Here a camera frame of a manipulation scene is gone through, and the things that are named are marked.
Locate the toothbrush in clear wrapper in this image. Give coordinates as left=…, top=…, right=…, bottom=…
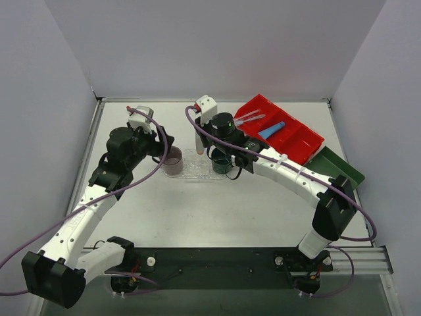
left=234, top=109, right=266, bottom=126

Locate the dark green mug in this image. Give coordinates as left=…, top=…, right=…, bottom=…
left=210, top=148, right=233, bottom=174

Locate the blue toothpaste tube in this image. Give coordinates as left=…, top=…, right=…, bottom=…
left=258, top=121, right=285, bottom=140

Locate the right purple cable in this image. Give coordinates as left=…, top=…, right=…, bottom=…
left=185, top=105, right=378, bottom=299

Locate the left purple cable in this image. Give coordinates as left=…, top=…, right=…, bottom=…
left=0, top=107, right=172, bottom=296

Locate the purple cup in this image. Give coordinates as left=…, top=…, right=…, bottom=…
left=162, top=146, right=183, bottom=176

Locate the white orange-capped toothpaste tube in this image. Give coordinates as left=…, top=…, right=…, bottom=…
left=195, top=132, right=204, bottom=155

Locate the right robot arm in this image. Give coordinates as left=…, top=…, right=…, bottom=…
left=191, top=113, right=357, bottom=259

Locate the green bin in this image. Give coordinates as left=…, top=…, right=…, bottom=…
left=305, top=146, right=365, bottom=190

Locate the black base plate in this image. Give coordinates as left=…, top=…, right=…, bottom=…
left=110, top=247, right=333, bottom=293

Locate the red divided bin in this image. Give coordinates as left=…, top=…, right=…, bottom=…
left=234, top=94, right=324, bottom=165

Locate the aluminium rail frame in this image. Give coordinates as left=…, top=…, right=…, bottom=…
left=42, top=245, right=395, bottom=276

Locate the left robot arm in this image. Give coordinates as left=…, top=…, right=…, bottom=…
left=21, top=126, right=174, bottom=308

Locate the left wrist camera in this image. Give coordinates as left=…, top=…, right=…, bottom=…
left=128, top=105, right=154, bottom=134

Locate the clear textured plastic tray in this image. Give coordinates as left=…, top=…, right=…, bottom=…
left=163, top=149, right=226, bottom=180

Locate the purple cable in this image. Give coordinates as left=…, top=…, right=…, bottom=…
left=185, top=105, right=378, bottom=299
left=0, top=107, right=172, bottom=296

